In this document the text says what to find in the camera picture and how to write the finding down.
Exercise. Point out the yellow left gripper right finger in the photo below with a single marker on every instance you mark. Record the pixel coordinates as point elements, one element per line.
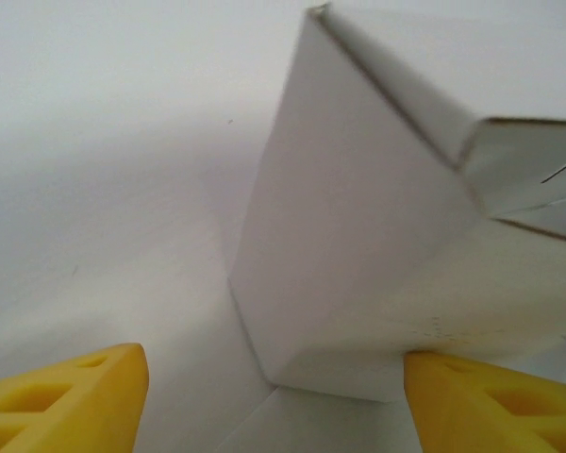
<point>476,415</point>

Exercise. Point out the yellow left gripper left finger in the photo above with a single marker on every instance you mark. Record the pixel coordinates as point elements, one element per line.
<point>66,406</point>

